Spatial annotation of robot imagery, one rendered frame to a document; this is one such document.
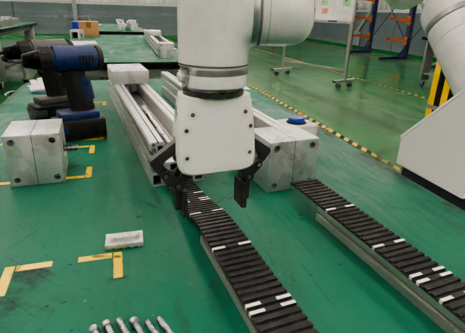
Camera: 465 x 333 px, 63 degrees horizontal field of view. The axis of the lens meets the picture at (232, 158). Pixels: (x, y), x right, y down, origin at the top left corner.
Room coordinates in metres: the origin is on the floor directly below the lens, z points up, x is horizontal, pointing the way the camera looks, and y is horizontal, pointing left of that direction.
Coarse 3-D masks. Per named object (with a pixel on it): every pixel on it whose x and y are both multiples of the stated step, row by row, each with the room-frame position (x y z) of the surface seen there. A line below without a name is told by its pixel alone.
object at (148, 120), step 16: (112, 96) 1.26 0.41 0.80; (128, 96) 0.99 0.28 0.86; (144, 96) 1.10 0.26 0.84; (160, 96) 1.00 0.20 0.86; (128, 112) 0.88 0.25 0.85; (144, 112) 0.94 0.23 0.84; (160, 112) 0.89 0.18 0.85; (128, 128) 0.90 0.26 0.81; (144, 128) 0.71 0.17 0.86; (160, 128) 0.81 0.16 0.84; (144, 144) 0.68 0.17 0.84; (160, 144) 0.63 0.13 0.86; (144, 160) 0.69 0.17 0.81; (192, 176) 0.66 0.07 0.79
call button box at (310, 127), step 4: (280, 120) 0.89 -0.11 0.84; (284, 120) 0.89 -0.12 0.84; (288, 120) 0.88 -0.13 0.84; (308, 120) 0.89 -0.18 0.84; (284, 124) 0.86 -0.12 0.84; (288, 124) 0.86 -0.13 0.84; (292, 124) 0.86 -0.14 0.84; (296, 124) 0.86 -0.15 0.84; (300, 124) 0.86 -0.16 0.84; (304, 124) 0.87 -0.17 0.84; (308, 124) 0.87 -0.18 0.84; (312, 124) 0.87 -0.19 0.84; (316, 124) 0.87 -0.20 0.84; (304, 128) 0.84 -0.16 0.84; (308, 128) 0.85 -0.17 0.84; (312, 128) 0.85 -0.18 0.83; (316, 128) 0.85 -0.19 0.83; (312, 132) 0.85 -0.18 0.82; (316, 132) 0.85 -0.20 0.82
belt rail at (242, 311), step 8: (200, 240) 0.45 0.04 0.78; (208, 248) 0.42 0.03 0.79; (208, 256) 0.42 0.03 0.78; (216, 264) 0.39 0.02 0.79; (224, 280) 0.37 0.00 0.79; (232, 288) 0.35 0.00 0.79; (232, 296) 0.34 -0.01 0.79; (240, 304) 0.32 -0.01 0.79; (240, 312) 0.32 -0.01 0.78; (248, 320) 0.30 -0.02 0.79; (248, 328) 0.30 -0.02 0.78
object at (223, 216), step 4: (208, 216) 0.47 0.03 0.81; (212, 216) 0.47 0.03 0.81; (216, 216) 0.47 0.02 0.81; (220, 216) 0.47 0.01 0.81; (224, 216) 0.47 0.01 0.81; (228, 216) 0.47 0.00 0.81; (196, 220) 0.46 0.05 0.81; (200, 220) 0.46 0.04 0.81; (204, 220) 0.46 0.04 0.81; (208, 220) 0.46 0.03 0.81; (212, 220) 0.46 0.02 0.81; (216, 220) 0.46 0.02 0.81; (196, 224) 0.45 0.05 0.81
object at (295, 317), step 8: (280, 312) 0.29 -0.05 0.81; (288, 312) 0.29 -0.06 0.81; (296, 312) 0.29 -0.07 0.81; (256, 320) 0.28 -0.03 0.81; (264, 320) 0.28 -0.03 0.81; (272, 320) 0.28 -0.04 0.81; (280, 320) 0.28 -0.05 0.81; (288, 320) 0.28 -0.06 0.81; (296, 320) 0.28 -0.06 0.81; (304, 320) 0.28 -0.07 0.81; (256, 328) 0.27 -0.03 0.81; (264, 328) 0.27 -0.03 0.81; (272, 328) 0.27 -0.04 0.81; (280, 328) 0.27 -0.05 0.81
